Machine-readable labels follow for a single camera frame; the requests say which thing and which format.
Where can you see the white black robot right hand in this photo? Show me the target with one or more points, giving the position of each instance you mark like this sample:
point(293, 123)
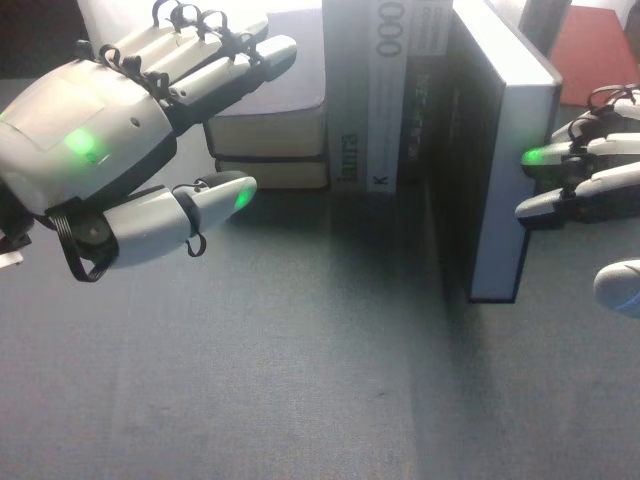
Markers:
point(615, 145)

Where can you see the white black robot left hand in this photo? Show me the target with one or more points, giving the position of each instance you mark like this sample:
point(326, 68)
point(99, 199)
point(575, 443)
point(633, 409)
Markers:
point(75, 130)

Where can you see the large book with white spine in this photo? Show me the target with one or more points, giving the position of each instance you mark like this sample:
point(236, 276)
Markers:
point(525, 200)

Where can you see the red flat board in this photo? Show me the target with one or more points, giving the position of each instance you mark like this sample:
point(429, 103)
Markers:
point(590, 60)

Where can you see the grey upright object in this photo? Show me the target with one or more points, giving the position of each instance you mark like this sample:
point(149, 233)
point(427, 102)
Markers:
point(542, 20)

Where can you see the thick book with purple cover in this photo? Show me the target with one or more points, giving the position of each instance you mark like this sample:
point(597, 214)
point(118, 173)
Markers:
point(270, 135)

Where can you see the book with bold lettered spine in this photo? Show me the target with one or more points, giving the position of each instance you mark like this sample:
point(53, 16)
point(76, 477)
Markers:
point(420, 125)

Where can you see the thin book with cream pages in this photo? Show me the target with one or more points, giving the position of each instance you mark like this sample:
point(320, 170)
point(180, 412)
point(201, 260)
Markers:
point(280, 172)

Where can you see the white book with 000 print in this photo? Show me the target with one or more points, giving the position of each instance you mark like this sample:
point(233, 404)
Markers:
point(387, 125)

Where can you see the grey spine book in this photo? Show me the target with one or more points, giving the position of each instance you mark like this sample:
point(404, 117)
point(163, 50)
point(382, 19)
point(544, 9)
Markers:
point(350, 100)

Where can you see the grey table cloth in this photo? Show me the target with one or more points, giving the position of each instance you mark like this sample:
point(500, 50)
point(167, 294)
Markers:
point(300, 375)

